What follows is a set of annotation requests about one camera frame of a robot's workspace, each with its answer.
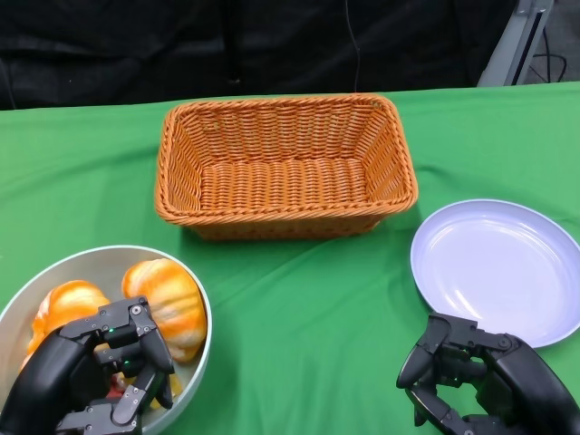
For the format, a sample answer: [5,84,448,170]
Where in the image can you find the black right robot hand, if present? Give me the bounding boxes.
[396,312,580,435]

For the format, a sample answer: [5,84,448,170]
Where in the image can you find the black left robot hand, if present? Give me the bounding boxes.
[0,296,176,435]

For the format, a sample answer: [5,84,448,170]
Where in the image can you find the orange white ring bread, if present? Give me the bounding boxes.
[121,258,208,363]
[20,280,112,363]

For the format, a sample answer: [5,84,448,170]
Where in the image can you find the grey green bowl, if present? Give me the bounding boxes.
[0,246,213,435]

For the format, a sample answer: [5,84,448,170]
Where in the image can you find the lavender plate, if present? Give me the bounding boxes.
[410,199,580,349]

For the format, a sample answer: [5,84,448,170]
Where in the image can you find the orange wicker basket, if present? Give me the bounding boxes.
[154,93,418,240]

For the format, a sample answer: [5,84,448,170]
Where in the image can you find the green tablecloth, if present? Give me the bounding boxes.
[0,80,580,435]

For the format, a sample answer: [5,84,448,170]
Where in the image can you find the black backdrop cloth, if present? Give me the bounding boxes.
[0,0,520,111]

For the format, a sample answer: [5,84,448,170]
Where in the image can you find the black floor cables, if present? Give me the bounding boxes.
[532,26,570,85]

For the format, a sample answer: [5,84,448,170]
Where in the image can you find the grey metal frame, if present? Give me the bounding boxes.
[476,0,556,87]

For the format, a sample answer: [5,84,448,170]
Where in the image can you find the thin black hanging cable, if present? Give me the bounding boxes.
[343,0,363,94]

